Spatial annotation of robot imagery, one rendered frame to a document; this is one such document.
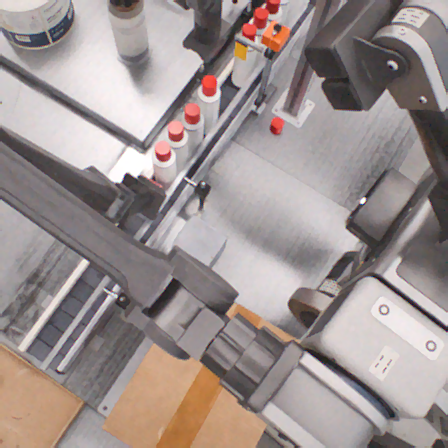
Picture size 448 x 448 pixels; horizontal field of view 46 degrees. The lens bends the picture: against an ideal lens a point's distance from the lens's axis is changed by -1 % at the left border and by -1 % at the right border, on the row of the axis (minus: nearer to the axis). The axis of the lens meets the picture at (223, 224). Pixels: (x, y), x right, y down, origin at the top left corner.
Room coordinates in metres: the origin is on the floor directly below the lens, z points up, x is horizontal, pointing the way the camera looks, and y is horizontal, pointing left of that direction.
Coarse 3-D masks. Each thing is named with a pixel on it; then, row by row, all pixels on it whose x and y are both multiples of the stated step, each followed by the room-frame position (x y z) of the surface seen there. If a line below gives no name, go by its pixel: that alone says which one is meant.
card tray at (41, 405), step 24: (0, 360) -0.02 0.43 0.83; (24, 360) -0.01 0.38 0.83; (0, 384) -0.07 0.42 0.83; (24, 384) -0.06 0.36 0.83; (48, 384) -0.05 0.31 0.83; (0, 408) -0.12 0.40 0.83; (24, 408) -0.11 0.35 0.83; (48, 408) -0.10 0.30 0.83; (72, 408) -0.09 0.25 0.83; (0, 432) -0.16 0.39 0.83; (24, 432) -0.16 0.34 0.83; (48, 432) -0.15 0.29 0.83
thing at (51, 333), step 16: (304, 16) 1.01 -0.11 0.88; (224, 80) 0.76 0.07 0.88; (256, 80) 0.78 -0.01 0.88; (224, 96) 0.71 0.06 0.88; (224, 128) 0.63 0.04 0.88; (208, 144) 0.57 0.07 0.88; (192, 176) 0.48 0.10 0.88; (176, 192) 0.43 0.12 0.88; (128, 224) 0.33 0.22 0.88; (144, 240) 0.30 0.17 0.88; (96, 272) 0.21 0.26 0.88; (80, 288) 0.17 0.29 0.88; (112, 288) 0.18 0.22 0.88; (64, 304) 0.12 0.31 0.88; (80, 304) 0.13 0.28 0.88; (96, 304) 0.14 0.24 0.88; (48, 320) 0.08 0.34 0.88; (64, 320) 0.09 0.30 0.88; (48, 336) 0.05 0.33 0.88; (32, 352) 0.01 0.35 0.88; (48, 352) 0.02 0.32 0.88; (64, 352) 0.02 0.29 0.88
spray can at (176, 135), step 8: (168, 128) 0.49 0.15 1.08; (176, 128) 0.50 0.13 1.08; (168, 136) 0.49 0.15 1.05; (176, 136) 0.48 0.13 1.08; (184, 136) 0.50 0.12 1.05; (176, 144) 0.48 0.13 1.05; (184, 144) 0.49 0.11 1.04; (176, 152) 0.47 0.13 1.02; (184, 152) 0.49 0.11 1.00; (176, 160) 0.47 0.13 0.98; (184, 160) 0.48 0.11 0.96
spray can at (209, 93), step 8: (208, 80) 0.62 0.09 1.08; (216, 80) 0.63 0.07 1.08; (200, 88) 0.62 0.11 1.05; (208, 88) 0.61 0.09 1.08; (216, 88) 0.62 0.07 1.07; (200, 96) 0.61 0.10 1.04; (208, 96) 0.61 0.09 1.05; (216, 96) 0.61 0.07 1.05; (200, 104) 0.60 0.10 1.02; (208, 104) 0.60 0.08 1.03; (216, 104) 0.61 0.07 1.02; (208, 112) 0.60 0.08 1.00; (216, 112) 0.61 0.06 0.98; (208, 120) 0.60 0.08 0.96; (216, 120) 0.61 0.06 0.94; (208, 128) 0.60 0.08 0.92
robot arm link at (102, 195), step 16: (0, 128) 0.27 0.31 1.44; (16, 144) 0.27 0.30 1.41; (32, 144) 0.29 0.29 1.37; (32, 160) 0.26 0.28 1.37; (48, 160) 0.28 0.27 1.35; (64, 160) 0.31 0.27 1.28; (48, 176) 0.26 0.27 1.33; (64, 176) 0.27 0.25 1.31; (80, 176) 0.29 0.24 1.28; (96, 176) 0.32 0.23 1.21; (80, 192) 0.27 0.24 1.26; (96, 192) 0.28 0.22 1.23; (112, 192) 0.29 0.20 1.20; (96, 208) 0.26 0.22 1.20; (112, 208) 0.28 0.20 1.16
